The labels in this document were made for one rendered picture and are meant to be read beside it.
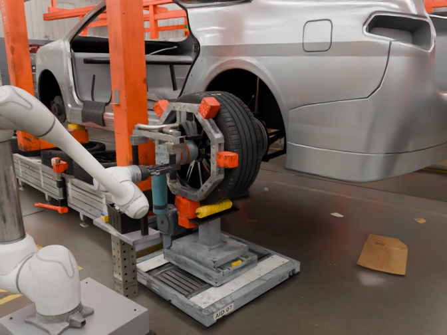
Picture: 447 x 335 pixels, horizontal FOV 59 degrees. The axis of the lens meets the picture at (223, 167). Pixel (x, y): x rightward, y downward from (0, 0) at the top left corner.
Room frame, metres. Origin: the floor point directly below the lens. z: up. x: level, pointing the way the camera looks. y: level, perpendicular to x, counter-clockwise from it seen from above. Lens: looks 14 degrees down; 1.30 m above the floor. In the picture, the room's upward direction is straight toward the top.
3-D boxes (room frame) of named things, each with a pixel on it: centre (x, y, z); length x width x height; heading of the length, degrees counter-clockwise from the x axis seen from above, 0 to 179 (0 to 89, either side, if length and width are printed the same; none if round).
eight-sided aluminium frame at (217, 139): (2.21, 0.21, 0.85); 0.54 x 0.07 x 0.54; 45
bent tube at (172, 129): (2.05, 0.23, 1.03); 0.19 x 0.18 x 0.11; 135
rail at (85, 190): (3.46, 1.46, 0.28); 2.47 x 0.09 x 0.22; 45
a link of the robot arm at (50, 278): (1.30, 0.62, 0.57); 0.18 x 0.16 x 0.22; 68
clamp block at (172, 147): (1.95, 0.23, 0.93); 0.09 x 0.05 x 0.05; 135
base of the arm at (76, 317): (1.29, 0.60, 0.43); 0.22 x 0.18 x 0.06; 59
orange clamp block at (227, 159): (1.99, -0.02, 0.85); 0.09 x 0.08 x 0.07; 45
